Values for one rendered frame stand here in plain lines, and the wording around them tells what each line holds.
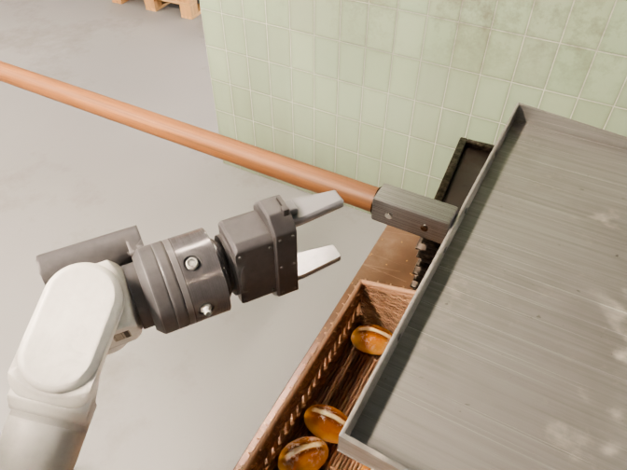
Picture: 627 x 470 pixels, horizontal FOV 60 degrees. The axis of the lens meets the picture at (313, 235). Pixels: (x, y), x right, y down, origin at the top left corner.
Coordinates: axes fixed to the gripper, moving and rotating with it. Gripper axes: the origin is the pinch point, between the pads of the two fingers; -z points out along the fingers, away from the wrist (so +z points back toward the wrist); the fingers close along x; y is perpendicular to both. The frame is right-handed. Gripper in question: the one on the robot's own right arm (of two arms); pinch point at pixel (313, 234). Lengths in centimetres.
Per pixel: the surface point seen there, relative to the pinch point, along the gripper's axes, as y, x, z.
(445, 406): 21.8, 1.6, -1.7
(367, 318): -23, 58, -25
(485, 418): 24.2, 1.6, -4.1
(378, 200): -0.6, -1.3, -8.3
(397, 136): -102, 77, -85
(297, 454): -1, 55, 3
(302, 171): -9.3, -0.9, -3.2
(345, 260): -89, 120, -58
